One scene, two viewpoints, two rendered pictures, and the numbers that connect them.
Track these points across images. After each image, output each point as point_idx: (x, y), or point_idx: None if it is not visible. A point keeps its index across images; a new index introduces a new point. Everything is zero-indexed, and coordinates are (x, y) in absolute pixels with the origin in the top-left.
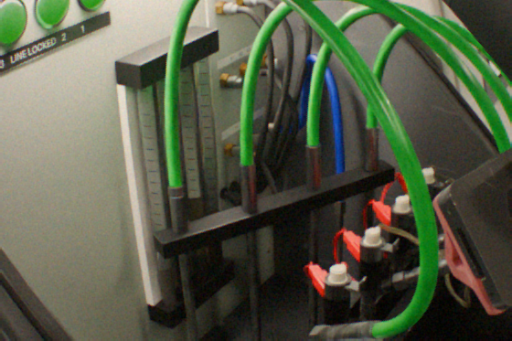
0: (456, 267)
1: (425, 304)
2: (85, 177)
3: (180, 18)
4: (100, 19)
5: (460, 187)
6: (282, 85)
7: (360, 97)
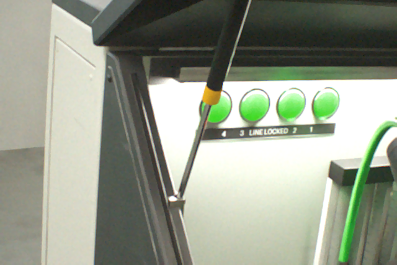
0: None
1: None
2: (282, 233)
3: (370, 144)
4: (326, 126)
5: (393, 264)
6: None
7: None
